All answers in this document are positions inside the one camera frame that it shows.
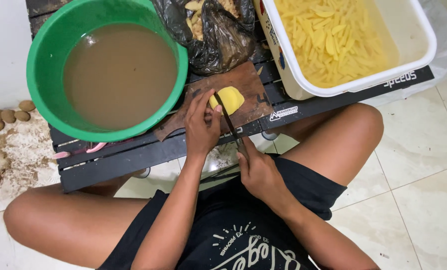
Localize heap of brown unpeeled potatoes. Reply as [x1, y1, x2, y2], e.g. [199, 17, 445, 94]
[0, 100, 36, 136]

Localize person's left hand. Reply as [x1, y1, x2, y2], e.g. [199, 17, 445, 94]
[183, 88, 224, 159]

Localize pile of cut potato sticks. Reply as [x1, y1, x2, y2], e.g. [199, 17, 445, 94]
[274, 0, 390, 89]

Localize person's left leg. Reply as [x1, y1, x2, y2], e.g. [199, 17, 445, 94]
[3, 169, 161, 269]

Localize black plastic bag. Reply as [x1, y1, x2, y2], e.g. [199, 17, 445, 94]
[151, 0, 257, 76]

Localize brown wooden cutting board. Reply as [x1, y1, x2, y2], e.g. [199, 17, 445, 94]
[153, 61, 275, 142]

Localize brown muddy water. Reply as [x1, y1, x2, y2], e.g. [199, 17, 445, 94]
[63, 23, 178, 131]

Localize person's leg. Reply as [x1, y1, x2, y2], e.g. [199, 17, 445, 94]
[268, 103, 384, 187]
[3, 169, 161, 269]

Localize black printed shirt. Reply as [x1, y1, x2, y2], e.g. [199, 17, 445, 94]
[97, 188, 320, 270]

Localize person's right hand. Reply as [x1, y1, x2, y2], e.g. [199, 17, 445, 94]
[236, 136, 288, 206]

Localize white rectangular plastic tub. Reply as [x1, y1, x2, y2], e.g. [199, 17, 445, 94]
[253, 0, 438, 101]

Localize person's right leg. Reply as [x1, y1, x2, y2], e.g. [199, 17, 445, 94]
[268, 103, 384, 187]

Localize peeled yellow potato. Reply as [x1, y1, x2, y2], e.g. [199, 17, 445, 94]
[209, 86, 245, 116]

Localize black slatted folding table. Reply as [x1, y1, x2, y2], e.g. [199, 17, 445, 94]
[26, 0, 435, 194]

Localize dark kitchen knife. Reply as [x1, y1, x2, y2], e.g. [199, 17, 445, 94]
[213, 92, 246, 155]

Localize heap of potato peels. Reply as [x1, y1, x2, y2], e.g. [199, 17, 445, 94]
[184, 0, 241, 41]

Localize pink handled peeler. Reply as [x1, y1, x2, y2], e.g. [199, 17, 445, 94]
[52, 142, 108, 160]

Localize black shorts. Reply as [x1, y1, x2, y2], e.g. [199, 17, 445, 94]
[199, 154, 348, 222]

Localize green plastic basin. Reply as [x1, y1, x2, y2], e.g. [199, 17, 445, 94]
[26, 0, 189, 143]

